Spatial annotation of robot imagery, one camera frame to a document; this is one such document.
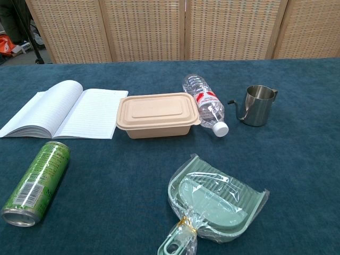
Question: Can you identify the person in dark clothes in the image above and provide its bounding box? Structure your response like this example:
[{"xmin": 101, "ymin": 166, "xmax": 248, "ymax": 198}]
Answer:
[{"xmin": 0, "ymin": 0, "xmax": 32, "ymax": 45}]

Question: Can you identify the woven wooden folding screen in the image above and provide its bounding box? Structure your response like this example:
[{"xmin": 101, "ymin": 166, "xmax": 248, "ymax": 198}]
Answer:
[{"xmin": 25, "ymin": 0, "xmax": 340, "ymax": 64}]

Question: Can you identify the beige lidded food container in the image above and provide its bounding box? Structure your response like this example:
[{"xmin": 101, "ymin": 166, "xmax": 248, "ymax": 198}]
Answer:
[{"xmin": 116, "ymin": 92, "xmax": 202, "ymax": 139}]

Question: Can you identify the stainless steel spouted pitcher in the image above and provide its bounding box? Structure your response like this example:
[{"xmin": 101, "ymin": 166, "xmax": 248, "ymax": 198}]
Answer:
[{"xmin": 227, "ymin": 84, "xmax": 278, "ymax": 127}]

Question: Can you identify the green drink can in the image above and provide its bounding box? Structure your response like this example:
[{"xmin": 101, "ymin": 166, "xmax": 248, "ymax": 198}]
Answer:
[{"xmin": 1, "ymin": 141, "xmax": 71, "ymax": 227}]

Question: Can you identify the green plastic-wrapped dustpan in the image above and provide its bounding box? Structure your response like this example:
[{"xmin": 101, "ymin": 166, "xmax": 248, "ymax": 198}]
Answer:
[{"xmin": 157, "ymin": 155, "xmax": 270, "ymax": 255}]

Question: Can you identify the orange bag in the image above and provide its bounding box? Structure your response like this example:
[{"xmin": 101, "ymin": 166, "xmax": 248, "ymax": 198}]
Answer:
[{"xmin": 0, "ymin": 34, "xmax": 17, "ymax": 56}]

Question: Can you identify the lined paper notebook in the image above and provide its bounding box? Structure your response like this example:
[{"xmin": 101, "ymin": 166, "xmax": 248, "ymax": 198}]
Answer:
[{"xmin": 0, "ymin": 80, "xmax": 129, "ymax": 140}]

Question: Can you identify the black tripod stand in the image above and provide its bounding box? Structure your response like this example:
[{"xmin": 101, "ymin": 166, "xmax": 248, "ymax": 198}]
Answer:
[{"xmin": 10, "ymin": 0, "xmax": 45, "ymax": 64}]

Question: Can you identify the green hand brush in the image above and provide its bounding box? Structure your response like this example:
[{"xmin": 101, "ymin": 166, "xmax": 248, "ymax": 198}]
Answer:
[{"xmin": 178, "ymin": 177, "xmax": 247, "ymax": 230}]

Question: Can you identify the clear plastic water bottle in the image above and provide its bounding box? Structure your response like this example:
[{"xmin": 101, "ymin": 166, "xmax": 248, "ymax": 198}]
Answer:
[{"xmin": 182, "ymin": 73, "xmax": 230, "ymax": 138}]

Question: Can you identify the blue tablecloth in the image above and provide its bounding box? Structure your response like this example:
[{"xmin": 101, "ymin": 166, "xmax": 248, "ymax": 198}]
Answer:
[{"xmin": 0, "ymin": 57, "xmax": 340, "ymax": 255}]

